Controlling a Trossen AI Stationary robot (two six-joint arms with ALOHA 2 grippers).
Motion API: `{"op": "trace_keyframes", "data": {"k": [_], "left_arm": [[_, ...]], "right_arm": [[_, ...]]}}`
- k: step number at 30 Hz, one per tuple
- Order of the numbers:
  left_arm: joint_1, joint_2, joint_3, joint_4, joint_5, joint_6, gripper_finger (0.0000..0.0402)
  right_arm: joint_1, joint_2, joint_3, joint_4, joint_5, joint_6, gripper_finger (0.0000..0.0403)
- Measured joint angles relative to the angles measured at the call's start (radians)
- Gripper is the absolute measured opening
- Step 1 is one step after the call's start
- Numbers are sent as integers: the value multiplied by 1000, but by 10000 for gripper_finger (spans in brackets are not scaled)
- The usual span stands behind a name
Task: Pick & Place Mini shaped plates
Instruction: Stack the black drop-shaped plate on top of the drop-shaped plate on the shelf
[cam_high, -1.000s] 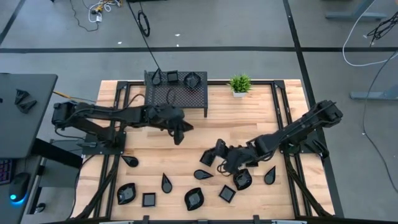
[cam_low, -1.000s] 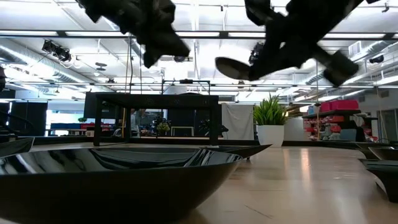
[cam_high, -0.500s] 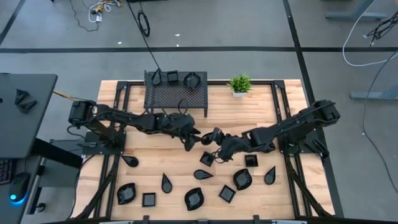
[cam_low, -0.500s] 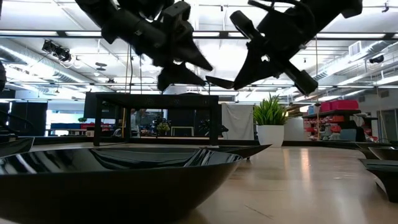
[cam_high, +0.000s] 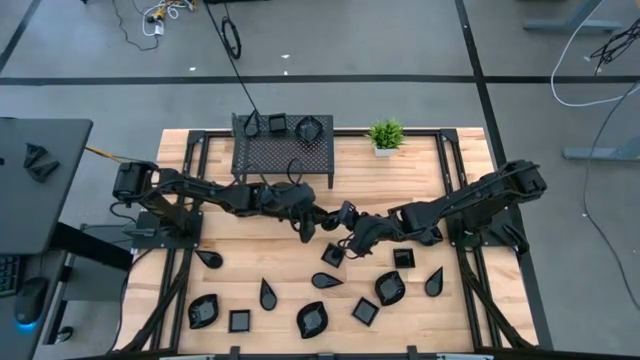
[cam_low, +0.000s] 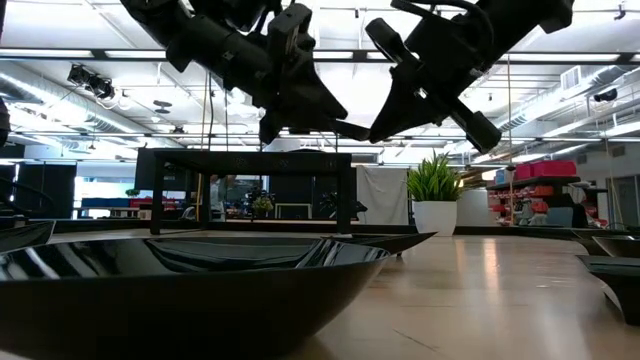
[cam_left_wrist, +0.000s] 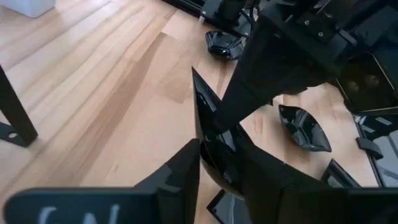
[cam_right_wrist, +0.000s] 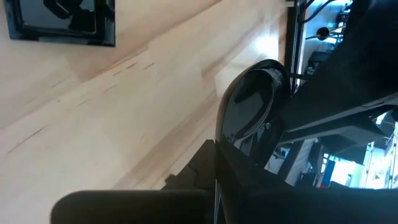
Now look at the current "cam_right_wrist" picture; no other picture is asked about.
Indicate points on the dark grey desk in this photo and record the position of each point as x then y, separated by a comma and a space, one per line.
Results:
357, 62

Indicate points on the yellow rod black knob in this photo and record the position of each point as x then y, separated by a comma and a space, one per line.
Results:
323, 33

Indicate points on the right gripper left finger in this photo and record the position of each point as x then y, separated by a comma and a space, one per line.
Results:
196, 186

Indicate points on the black square mini plate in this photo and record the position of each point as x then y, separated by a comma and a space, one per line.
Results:
62, 40

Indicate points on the black aluminium table frame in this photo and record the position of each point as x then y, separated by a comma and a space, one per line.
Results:
295, 31

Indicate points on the black teardrop mini plate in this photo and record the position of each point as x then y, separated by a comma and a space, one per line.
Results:
248, 102

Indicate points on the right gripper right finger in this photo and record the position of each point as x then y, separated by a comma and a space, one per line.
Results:
248, 193

